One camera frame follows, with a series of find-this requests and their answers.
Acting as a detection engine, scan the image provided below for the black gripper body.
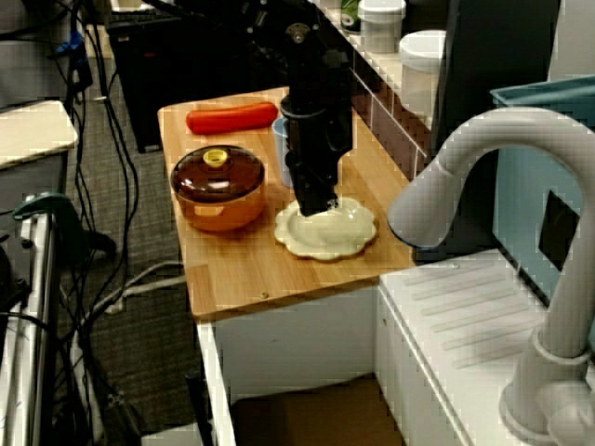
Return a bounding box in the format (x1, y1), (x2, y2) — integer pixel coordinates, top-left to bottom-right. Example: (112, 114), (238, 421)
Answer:
(280, 104), (354, 191)

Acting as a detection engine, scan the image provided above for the light blue plastic cup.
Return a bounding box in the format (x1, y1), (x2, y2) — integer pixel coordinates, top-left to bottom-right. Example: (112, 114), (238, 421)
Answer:
(271, 116), (295, 189)

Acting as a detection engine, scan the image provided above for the orange toy pot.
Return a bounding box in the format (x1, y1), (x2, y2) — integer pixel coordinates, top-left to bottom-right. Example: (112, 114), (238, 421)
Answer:
(174, 180), (267, 233)

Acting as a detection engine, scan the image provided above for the brown glass lid yellow knob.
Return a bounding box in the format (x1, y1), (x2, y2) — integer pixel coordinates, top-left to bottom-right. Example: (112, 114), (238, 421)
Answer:
(169, 144), (267, 203)

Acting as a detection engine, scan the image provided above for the cream scalloped plate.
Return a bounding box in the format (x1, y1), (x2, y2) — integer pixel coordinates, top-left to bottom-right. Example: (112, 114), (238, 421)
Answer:
(273, 194), (378, 262)

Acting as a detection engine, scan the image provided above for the red toy sausage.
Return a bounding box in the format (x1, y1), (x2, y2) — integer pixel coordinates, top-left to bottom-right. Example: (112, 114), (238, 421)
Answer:
(185, 102), (280, 136)

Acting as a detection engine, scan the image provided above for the large white lidded jar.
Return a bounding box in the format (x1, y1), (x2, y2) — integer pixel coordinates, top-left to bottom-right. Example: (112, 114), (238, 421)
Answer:
(398, 30), (447, 117)

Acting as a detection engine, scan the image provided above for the green can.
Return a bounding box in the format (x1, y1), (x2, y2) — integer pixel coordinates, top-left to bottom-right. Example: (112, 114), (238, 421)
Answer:
(340, 0), (364, 33)

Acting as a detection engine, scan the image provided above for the white toy kitchen cabinet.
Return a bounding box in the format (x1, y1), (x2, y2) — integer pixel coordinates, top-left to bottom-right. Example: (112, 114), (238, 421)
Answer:
(194, 248), (595, 446)

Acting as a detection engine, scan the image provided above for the small white lidded jar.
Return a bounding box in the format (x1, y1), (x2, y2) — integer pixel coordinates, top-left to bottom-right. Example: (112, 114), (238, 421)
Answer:
(357, 0), (407, 55)

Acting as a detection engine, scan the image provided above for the teal plastic bin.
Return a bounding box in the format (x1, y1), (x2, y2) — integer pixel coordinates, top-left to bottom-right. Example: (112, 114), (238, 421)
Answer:
(490, 76), (595, 308)

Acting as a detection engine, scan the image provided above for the grey toy faucet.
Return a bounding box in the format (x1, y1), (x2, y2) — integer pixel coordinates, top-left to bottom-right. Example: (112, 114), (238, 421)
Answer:
(386, 107), (595, 442)

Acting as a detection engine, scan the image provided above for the white side table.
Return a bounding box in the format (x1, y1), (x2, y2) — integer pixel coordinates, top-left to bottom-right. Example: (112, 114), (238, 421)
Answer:
(0, 99), (79, 171)

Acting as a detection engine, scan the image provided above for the grey floor cable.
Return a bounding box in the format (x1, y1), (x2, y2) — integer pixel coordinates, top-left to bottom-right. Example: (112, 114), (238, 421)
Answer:
(83, 262), (187, 326)

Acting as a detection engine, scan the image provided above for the dark grey shelf post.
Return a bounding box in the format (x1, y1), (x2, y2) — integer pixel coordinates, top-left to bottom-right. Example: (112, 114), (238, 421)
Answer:
(431, 0), (562, 154)

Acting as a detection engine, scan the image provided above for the aluminium profile frame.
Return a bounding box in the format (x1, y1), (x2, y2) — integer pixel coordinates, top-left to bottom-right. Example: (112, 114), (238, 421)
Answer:
(0, 203), (61, 446)

